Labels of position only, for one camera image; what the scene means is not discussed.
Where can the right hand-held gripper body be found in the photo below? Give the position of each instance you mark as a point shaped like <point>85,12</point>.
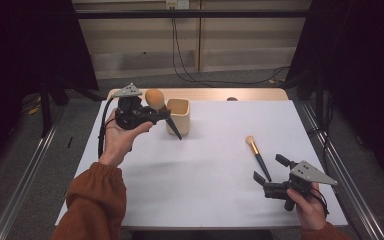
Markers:
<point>308,173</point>

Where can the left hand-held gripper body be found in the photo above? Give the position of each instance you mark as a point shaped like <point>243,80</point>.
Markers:
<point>130,113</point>

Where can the large tan makeup brush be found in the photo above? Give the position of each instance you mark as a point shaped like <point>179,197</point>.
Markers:
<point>155,99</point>

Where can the cream square cup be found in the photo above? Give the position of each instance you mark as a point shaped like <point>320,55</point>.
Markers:
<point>181,121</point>

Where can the small pale makeup brush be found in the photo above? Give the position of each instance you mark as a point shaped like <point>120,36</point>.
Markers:
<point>254,146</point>

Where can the person's left hand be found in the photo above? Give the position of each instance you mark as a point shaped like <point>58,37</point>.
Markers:
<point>118,143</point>

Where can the person's right hand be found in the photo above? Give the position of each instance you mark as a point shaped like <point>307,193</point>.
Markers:
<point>310,210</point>

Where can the white table mat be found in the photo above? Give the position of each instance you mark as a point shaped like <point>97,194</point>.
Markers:
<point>196,186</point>

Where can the small black stick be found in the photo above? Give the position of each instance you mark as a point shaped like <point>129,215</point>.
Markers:
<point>70,142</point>

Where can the yellow floor tape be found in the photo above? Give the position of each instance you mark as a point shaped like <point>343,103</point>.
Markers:
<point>276,81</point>
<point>34,109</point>

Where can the black curtain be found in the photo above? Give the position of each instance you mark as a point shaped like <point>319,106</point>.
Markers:
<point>23,50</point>
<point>363,66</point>

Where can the aluminium floor rail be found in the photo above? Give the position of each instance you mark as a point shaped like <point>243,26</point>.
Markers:
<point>346,166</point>
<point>23,186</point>

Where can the black metal stand post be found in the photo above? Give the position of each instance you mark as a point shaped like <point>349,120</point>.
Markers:
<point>45,110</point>

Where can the black horizontal frame bar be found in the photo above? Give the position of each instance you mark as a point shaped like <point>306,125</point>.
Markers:
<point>193,13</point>

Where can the white wall socket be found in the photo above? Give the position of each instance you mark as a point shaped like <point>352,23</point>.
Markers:
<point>177,4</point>

